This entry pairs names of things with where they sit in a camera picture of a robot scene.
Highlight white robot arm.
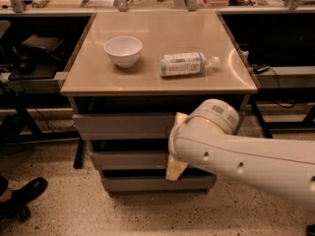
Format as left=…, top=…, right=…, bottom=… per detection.
left=166, top=99, right=315, bottom=210

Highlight white ceramic bowl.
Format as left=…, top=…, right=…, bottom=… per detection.
left=104, top=36, right=143, bottom=68

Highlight black headphones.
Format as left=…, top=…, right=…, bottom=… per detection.
left=12, top=46, right=34, bottom=75

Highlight clear plastic water bottle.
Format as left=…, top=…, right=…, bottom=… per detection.
left=158, top=52, right=221, bottom=78

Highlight small black device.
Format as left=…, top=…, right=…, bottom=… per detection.
left=253, top=64, right=270, bottom=74

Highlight grey top drawer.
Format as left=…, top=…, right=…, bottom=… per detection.
left=72, top=111, right=246, bottom=142

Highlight black shoe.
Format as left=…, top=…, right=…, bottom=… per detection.
left=0, top=177, right=48, bottom=222

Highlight grey middle drawer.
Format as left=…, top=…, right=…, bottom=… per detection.
left=90, top=150, right=168, bottom=170

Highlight beige top drawer cabinet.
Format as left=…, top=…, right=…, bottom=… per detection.
left=61, top=10, right=258, bottom=196

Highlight grey drawer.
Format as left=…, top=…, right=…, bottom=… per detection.
left=101, top=175, right=217, bottom=192
left=90, top=150, right=168, bottom=170
left=72, top=111, right=246, bottom=142

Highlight grey bottom drawer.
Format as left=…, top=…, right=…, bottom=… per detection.
left=101, top=175, right=217, bottom=192

